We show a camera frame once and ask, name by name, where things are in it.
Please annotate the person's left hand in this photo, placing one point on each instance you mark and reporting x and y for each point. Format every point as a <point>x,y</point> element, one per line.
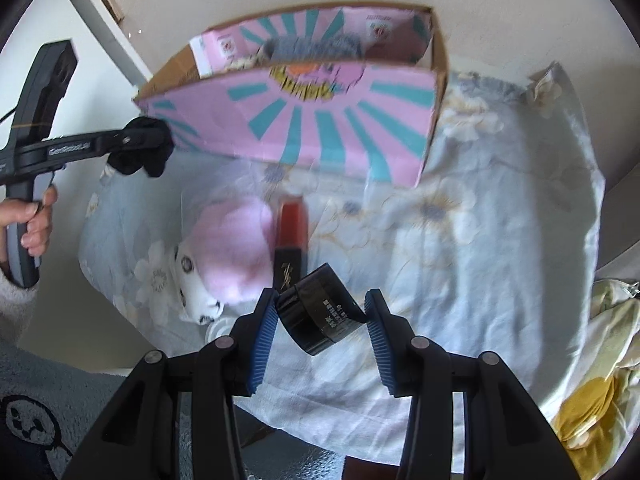
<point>38,222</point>

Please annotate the black sock ball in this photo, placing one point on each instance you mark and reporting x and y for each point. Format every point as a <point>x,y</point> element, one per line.
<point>152,160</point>

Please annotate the black cosmetic jar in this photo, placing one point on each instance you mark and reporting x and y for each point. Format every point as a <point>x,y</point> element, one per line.
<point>319,311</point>

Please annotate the floral light blue pillow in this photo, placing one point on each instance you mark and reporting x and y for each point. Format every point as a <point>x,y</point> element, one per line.
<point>495,249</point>

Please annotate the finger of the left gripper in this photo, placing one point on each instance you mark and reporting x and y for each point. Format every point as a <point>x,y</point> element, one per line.
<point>146,128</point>
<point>92,145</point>

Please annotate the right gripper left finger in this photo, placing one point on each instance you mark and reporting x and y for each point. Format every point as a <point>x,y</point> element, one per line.
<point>136,436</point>

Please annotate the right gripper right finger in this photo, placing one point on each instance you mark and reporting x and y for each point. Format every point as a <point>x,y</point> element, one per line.
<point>505,434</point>

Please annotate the floral yellow green blanket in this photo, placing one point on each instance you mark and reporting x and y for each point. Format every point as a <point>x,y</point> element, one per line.
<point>600,410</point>

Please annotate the grey blue plush cloth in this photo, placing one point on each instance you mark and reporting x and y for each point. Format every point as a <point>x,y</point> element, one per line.
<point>291,48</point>

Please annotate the pink fluffy sock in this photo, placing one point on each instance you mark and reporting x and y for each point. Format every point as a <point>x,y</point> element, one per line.
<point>231,253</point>

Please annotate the red lipstick black cap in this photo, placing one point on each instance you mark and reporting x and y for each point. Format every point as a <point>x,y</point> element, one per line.
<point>290,256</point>

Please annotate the cardboard box pink lining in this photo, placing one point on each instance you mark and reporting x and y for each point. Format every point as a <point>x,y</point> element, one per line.
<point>372,118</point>

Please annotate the clear packaged face mask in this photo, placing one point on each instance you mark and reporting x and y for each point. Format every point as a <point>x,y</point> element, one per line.
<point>225,199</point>

